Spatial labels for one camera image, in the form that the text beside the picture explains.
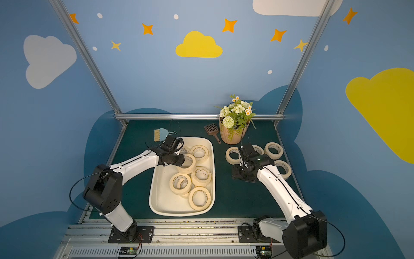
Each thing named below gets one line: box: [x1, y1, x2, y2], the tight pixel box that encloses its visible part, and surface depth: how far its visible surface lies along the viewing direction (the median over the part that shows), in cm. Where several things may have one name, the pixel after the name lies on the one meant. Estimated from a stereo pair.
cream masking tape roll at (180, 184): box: [169, 172, 192, 196], surface depth 88 cm
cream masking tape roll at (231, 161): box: [225, 146, 241, 166], surface depth 103 cm
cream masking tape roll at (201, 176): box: [190, 166, 212, 187], surface depth 90 cm
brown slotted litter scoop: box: [203, 123, 222, 145], surface depth 117 cm
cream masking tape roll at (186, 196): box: [179, 183, 196, 199], surface depth 85 cm
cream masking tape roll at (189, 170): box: [176, 153, 197, 175], surface depth 88 cm
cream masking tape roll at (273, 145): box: [264, 141, 284, 160], surface depth 107 cm
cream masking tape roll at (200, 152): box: [189, 144, 210, 163], surface depth 104 cm
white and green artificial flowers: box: [213, 93, 258, 141], surface depth 88 cm
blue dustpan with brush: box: [153, 127, 177, 142], surface depth 117 cm
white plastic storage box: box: [148, 137, 216, 217], surface depth 87 cm
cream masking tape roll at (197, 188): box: [188, 186, 212, 211], surface depth 82 cm
